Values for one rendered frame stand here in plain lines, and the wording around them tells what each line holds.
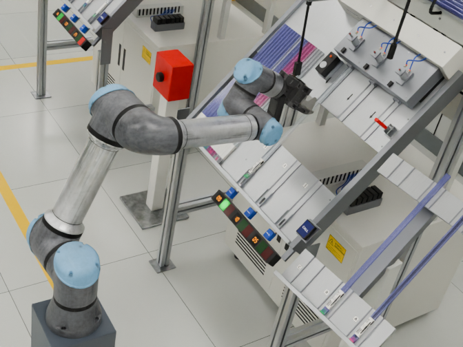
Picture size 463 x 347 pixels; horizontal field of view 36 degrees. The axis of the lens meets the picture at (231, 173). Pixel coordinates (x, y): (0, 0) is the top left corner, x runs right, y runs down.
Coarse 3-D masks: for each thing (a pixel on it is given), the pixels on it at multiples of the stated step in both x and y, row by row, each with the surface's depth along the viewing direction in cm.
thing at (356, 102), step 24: (336, 0) 240; (288, 24) 247; (312, 24) 241; (336, 24) 235; (312, 72) 232; (336, 72) 227; (360, 72) 222; (312, 96) 228; (336, 96) 223; (360, 96) 219; (384, 96) 214; (360, 120) 215; (384, 120) 211; (408, 120) 207; (384, 144) 208
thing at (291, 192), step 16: (240, 144) 236; (256, 144) 232; (224, 160) 237; (240, 160) 233; (256, 160) 229; (272, 160) 226; (288, 160) 223; (240, 176) 230; (256, 176) 227; (272, 176) 224; (288, 176) 221; (304, 176) 218; (256, 192) 224; (272, 192) 221; (288, 192) 218; (304, 192) 215; (320, 192) 212; (272, 208) 219; (288, 208) 216; (304, 208) 213; (320, 208) 210; (288, 224) 213
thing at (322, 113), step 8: (400, 8) 240; (440, 32) 228; (456, 96) 227; (448, 104) 231; (456, 104) 228; (320, 112) 287; (328, 112) 288; (440, 112) 234; (448, 112) 231; (320, 120) 288; (456, 160) 233; (456, 168) 235; (448, 184) 239
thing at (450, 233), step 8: (456, 224) 183; (448, 232) 183; (440, 240) 183; (440, 248) 183; (432, 256) 182; (424, 264) 182; (416, 272) 182; (408, 280) 182; (400, 288) 182; (392, 296) 182; (384, 304) 182; (376, 312) 182; (352, 336) 181
